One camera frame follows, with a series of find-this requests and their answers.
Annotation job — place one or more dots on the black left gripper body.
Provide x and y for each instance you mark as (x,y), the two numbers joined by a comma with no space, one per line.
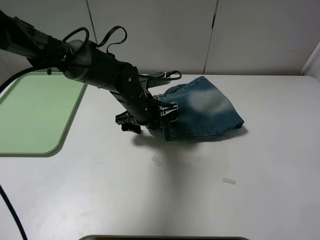
(146,111)

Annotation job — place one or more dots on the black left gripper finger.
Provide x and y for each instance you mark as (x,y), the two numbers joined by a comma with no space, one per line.
(126,127)
(166,129)

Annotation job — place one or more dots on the children's blue denim shorts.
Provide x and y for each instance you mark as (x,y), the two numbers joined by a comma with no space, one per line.
(204,112)

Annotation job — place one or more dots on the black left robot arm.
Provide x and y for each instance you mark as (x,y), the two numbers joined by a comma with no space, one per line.
(84,62)

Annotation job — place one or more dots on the light green plastic tray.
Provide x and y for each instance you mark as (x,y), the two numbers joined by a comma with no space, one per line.
(36,112)

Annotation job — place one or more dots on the clear tape marker lower centre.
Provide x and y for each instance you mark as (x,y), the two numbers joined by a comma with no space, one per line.
(157,161)

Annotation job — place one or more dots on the clear tape marker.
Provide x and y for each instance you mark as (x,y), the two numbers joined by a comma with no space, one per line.
(157,161)
(229,181)

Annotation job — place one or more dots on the clear tape marker lower right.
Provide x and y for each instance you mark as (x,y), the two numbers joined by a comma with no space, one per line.
(229,181)

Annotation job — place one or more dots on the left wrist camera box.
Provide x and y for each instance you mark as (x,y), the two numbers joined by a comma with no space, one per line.
(159,78)

